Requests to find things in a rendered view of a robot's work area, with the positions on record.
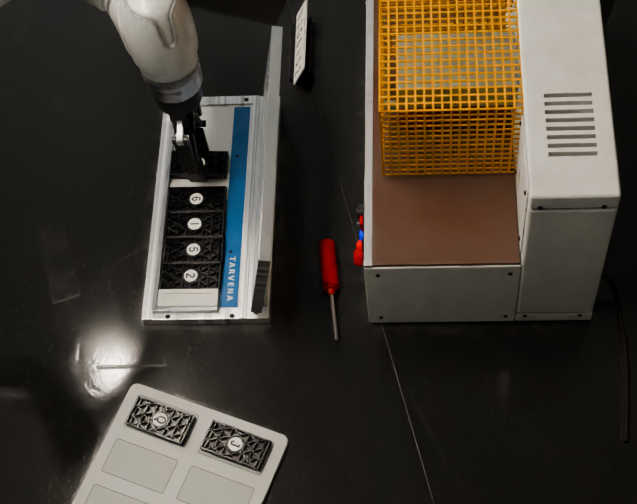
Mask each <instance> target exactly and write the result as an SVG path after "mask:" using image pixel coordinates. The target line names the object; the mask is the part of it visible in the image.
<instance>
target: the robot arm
mask: <svg viewBox="0 0 637 504"><path fill-rule="evenodd" d="M9 1H10V0H0V7H1V6H3V5H4V4H6V3H7V2H9ZM83 1H85V2H87V3H89V4H91V5H92V6H94V7H96V8H97V9H99V10H100V11H106V12H107V13H108V14H109V16H110V17H111V19H112V21H113V23H114V24H115V26H116V28H117V30H118V32H119V35H120V37H121V39H122V41H123V43H124V46H125V48H126V50H127V52H128V53H129V54H130V55H131V56H132V58H133V61H134V62H135V64H136V65H137V66H138V67H139V68H140V72H141V74H142V76H143V79H144V82H145V85H146V88H147V90H148V92H149V94H150V95H151V96H152V97H153V98H154V99H155V101H156V104H157V106H158V107H159V109H160V110H161V111H163V112H164V113H166V114H168V115H169V117H170V121H171V122H172V124H173V129H174V133H175V134H177V135H174V136H173V137H172V139H171V142H172V144H173V145H174V146H175V149H176V152H177V156H178V159H179V164H180V165H181V168H182V170H186V171H187V174H188V177H189V181H190V182H206V181H207V175H206V171H205V168H204V164H203V161H202V157H201V155H198V152H197V151H210V150H209V146H208V143H207V139H206V136H205V132H204V129H203V128H200V127H206V120H201V119H200V117H199V116H202V110H201V106H200V102H201V100H202V88H201V84H202V79H203V75H202V71H201V67H200V63H199V57H198V53H197V50H198V38H197V32H196V27H195V23H194V19H193V16H192V13H191V11H190V8H189V5H188V3H187V1H186V0H83Z"/></svg>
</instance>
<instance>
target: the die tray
mask: <svg viewBox="0 0 637 504"><path fill-rule="evenodd" d="M138 396H142V397H145V398H147V399H150V400H153V401H156V402H158V403H161V404H164V405H167V406H169V407H172V408H175V409H177V410H180V411H183V412H186V413H188V414H191V415H194V416H195V417H196V420H195V422H194V424H193V426H192V428H191V431H190V433H189V435H188V437H187V439H186V441H185V443H184V445H183V447H182V446H180V445H177V444H174V443H172V442H169V441H166V440H164V439H161V438H158V437H156V436H153V435H150V434H148V433H145V432H142V431H140V430H137V429H134V428H132V427H129V426H126V424H125V422H126V420H127V418H128V416H129V414H130V412H131V410H132V408H133V406H134V404H135V402H136V400H137V398H138ZM213 419H214V420H216V421H219V422H222V423H224V424H227V425H230V426H233V427H235V428H238V429H241V430H243V431H246V432H249V433H252V434H254V435H257V436H260V437H263V438H265V439H268V440H271V442H272V444H271V446H270V449H269V451H268V453H267V455H266V458H265V460H264V462H263V464H262V466H261V469H260V471H259V472H258V471H255V470H253V469H250V468H247V467H245V466H242V465H239V464H237V463H234V462H231V461H229V460H226V459H223V458H221V457H218V456H215V455H213V454H210V453H207V452H205V451H202V450H201V449H200V446H201V444H202V442H203V439H204V437H205V435H206V433H207V431H208V429H209V427H210V425H211V423H212V421H213ZM287 447H288V440H287V437H286V436H285V435H283V434H280V433H277V432H274V431H271V430H269V429H266V428H263V427H260V426H257V425H254V424H252V423H249V422H246V421H243V420H240V419H237V418H235V417H232V416H229V415H226V414H223V413H221V412H218V411H215V410H212V409H209V408H206V407H204V406H201V405H198V404H195V403H192V402H189V401H187V400H184V399H181V398H178V397H175V396H172V395H170V394H167V393H164V392H161V391H158V390H155V389H153V388H150V387H147V386H144V385H141V384H134V385H132V386H131V387H130V389H129V391H128V393H127V395H126V397H125V399H124V401H123V403H122V405H121V407H120V409H119V411H118V413H117V415H116V417H115V419H114V421H113V423H112V425H111V427H110V429H109V431H108V433H107V435H106V437H105V439H104V441H103V443H102V445H101V447H100V449H99V451H98V453H97V455H96V457H95V459H94V461H93V463H92V465H91V467H90V469H89V471H88V473H87V475H86V477H85V479H84V481H83V483H82V485H81V487H80V489H79V491H78V493H77V495H76V497H75V499H74V501H73V503H72V504H263V503H264V500H265V498H266V496H267V493H268V491H269V489H270V486H271V484H272V482H273V479H274V477H275V475H276V472H277V470H278V468H279V465H280V463H281V461H282V458H283V456H284V454H285V451H286V449H287Z"/></svg>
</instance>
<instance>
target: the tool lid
mask: <svg viewBox="0 0 637 504"><path fill-rule="evenodd" d="M282 34H283V27H279V26H272V29H271V37H270V45H269V52H268V60H267V67H266V75H265V82H264V91H263V111H262V125H261V142H260V159H259V176H258V197H257V210H256V227H255V244H254V261H253V278H252V299H251V312H253V313H262V309H263V303H264V297H265V292H266V286H267V280H268V275H269V269H270V263H271V249H272V229H273V210H274V190H275V171H276V151H277V132H278V112H279V92H280V73H281V53H282Z"/></svg>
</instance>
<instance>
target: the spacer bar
mask: <svg viewBox="0 0 637 504"><path fill-rule="evenodd" d="M218 303H219V290H218V289H159V292H158V302H157V307H202V306H217V307H218Z"/></svg>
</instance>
